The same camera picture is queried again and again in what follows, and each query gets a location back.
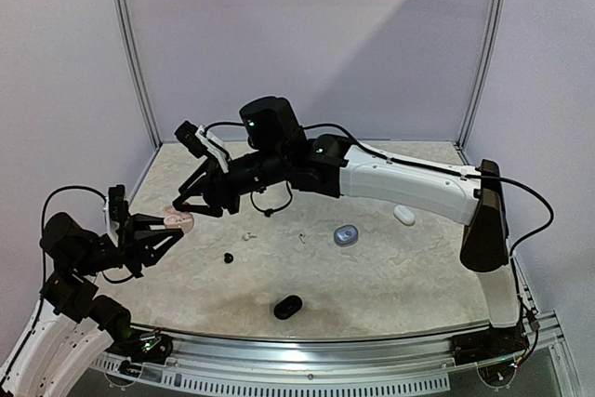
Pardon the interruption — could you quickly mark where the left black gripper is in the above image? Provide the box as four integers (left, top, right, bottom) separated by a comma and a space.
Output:
73, 210, 182, 277

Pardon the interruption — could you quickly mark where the pink charging case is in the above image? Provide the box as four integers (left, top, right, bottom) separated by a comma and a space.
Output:
164, 205, 194, 234

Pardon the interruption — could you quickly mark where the purple charging case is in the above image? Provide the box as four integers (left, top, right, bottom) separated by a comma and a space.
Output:
333, 224, 359, 246

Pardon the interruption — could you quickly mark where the white charging case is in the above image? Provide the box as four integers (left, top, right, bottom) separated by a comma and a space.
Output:
392, 205, 417, 226

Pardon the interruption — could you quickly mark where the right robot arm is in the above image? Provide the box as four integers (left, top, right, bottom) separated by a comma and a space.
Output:
173, 97, 521, 356

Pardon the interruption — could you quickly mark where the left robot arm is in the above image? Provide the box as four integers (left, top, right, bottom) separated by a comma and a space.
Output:
1, 212, 184, 396

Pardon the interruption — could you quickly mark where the black charging case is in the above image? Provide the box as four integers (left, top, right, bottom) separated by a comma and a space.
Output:
272, 295, 303, 321

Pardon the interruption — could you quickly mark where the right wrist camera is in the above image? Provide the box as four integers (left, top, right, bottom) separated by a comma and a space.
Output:
174, 121, 231, 173

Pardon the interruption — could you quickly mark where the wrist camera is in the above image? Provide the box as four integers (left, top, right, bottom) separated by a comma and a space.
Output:
174, 121, 231, 173
104, 184, 128, 245

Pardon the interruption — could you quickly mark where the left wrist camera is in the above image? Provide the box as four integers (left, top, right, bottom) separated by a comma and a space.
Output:
104, 184, 128, 245

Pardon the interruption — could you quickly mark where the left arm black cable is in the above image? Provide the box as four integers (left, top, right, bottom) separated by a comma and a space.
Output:
39, 185, 136, 285

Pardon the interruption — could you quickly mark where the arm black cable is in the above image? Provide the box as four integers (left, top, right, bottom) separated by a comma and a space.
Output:
39, 185, 136, 285
204, 121, 555, 258

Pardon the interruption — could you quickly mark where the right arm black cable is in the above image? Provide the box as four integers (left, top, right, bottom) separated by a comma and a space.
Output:
204, 121, 555, 258

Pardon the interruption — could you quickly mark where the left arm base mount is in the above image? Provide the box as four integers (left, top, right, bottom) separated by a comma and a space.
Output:
105, 326, 174, 364

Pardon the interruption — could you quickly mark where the aluminium front rail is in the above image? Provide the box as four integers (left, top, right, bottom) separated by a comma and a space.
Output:
70, 313, 580, 396

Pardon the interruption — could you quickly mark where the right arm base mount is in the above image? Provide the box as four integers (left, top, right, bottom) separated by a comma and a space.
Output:
449, 323, 535, 365

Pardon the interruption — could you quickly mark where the right aluminium frame post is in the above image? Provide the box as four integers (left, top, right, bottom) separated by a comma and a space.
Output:
454, 0, 505, 157

